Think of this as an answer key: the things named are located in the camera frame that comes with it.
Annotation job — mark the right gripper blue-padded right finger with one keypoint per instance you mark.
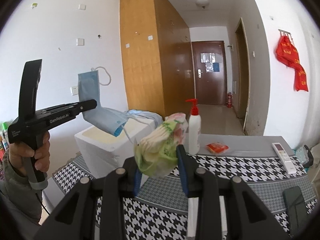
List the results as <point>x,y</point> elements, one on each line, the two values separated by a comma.
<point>247,216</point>

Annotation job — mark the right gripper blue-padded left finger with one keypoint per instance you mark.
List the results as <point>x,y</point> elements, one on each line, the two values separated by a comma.
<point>74,216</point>

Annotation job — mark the light blue face mask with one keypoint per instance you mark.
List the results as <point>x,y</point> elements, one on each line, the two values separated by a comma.
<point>108,120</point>

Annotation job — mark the green tissue pack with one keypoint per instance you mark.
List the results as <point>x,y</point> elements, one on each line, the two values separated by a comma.
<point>155,154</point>

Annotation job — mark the person's left hand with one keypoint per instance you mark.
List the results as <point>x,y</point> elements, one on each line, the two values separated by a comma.
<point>20,150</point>

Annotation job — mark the black smartphone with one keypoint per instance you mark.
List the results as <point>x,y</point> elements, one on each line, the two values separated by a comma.
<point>296,208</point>

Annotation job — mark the white remote control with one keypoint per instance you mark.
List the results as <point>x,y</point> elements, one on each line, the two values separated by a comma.
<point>284,158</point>

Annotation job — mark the white foam box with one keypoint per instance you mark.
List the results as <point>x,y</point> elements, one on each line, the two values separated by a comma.
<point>110,144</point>

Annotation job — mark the orange snack packet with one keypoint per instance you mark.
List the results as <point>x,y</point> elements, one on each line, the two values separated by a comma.
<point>217,148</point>

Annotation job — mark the houndstooth table cloth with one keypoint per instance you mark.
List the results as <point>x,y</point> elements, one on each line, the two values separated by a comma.
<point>161,210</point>

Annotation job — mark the white lotion pump bottle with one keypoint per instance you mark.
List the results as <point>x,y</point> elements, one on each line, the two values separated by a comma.
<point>194,128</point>

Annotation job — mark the red fire extinguisher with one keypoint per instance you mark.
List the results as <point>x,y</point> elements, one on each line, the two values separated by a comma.
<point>229,100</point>

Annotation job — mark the light blue bundled fabric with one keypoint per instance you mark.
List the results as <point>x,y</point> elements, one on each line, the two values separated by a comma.
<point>147,115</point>

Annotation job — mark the wooden wardrobe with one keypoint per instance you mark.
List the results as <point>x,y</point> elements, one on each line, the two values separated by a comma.
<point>156,57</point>

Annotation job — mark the dark brown entrance door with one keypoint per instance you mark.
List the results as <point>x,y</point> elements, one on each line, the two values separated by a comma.
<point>210,72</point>

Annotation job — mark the red hanging bags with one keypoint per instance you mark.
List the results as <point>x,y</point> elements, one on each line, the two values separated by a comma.
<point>287,54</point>

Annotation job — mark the ceiling lamp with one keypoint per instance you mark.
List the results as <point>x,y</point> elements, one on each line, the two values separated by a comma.
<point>202,3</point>

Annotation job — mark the white wall socket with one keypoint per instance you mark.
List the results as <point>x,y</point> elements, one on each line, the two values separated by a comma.
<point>74,90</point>

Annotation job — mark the white wall switch plate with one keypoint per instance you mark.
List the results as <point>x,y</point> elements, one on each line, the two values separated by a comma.
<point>80,42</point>

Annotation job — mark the wall coat hook rack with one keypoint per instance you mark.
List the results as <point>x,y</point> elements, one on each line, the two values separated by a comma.
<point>285,33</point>

